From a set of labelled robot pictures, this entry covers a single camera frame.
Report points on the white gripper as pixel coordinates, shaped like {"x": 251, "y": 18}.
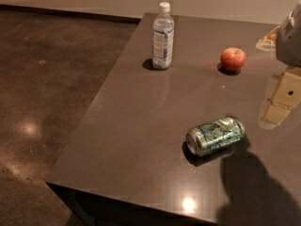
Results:
{"x": 290, "y": 46}

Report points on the green soda can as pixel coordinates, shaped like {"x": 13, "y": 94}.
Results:
{"x": 213, "y": 136}

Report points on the red apple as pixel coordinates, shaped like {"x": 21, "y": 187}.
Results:
{"x": 232, "y": 59}

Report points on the clear plastic water bottle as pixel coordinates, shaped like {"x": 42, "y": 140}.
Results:
{"x": 162, "y": 38}

